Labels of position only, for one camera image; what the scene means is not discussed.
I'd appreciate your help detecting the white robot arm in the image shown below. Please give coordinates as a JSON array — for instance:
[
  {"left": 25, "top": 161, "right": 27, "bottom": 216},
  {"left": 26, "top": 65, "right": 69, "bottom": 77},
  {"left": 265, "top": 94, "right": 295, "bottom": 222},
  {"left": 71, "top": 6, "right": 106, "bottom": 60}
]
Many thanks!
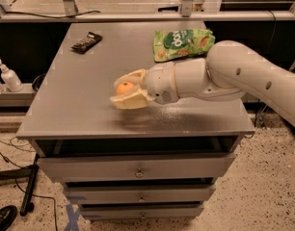
[{"left": 110, "top": 40, "right": 295, "bottom": 127}]

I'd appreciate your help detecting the grey drawer cabinet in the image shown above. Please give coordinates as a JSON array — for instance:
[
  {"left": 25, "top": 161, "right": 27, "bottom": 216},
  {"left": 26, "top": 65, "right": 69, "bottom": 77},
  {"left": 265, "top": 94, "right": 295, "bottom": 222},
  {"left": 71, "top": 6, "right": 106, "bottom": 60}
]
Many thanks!
[{"left": 17, "top": 21, "right": 255, "bottom": 219}]

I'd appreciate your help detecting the dark rxbar chocolate bar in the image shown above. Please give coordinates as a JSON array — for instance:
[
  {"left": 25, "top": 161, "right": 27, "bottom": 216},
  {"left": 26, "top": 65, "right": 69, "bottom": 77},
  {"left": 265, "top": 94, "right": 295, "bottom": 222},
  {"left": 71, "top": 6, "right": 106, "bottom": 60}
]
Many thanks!
[{"left": 71, "top": 32, "right": 102, "bottom": 54}]

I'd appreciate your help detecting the black stand leg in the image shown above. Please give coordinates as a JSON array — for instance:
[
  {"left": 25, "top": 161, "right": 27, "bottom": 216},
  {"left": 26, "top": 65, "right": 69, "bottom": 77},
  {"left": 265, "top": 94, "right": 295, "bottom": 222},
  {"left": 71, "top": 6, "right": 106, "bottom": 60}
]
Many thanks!
[{"left": 0, "top": 155, "right": 39, "bottom": 217}]

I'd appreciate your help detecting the white pump bottle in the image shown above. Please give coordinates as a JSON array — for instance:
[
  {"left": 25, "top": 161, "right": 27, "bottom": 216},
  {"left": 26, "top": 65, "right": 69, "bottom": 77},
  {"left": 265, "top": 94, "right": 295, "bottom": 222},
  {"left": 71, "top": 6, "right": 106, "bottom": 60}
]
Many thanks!
[{"left": 0, "top": 59, "right": 23, "bottom": 92}]

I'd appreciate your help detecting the black shoe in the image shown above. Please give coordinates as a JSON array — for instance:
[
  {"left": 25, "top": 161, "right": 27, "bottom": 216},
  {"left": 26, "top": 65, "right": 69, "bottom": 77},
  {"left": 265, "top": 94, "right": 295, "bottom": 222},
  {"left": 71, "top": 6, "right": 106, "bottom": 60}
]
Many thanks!
[{"left": 0, "top": 205, "right": 17, "bottom": 231}]

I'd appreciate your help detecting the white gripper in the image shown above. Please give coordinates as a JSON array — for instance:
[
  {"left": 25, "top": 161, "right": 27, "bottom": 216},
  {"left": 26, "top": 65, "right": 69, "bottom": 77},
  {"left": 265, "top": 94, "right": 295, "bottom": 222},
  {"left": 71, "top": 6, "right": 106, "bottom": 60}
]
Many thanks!
[{"left": 110, "top": 62, "right": 179, "bottom": 110}]

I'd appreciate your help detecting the orange fruit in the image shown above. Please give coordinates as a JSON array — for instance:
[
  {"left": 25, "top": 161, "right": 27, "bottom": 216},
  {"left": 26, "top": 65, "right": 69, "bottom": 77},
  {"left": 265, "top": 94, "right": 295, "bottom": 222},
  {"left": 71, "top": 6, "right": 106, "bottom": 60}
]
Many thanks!
[{"left": 116, "top": 82, "right": 134, "bottom": 95}]

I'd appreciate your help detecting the metal frame rail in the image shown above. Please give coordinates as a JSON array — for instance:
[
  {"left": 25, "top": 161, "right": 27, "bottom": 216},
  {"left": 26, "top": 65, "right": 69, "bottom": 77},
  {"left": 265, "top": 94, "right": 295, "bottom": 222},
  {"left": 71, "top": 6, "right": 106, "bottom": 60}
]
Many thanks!
[{"left": 0, "top": 11, "right": 295, "bottom": 23}]

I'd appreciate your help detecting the green snack bag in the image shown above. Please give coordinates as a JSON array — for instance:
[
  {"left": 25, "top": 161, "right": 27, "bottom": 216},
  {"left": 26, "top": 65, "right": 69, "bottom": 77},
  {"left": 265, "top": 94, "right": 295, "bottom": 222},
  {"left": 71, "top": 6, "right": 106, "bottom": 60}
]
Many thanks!
[{"left": 153, "top": 29, "right": 215, "bottom": 63}]

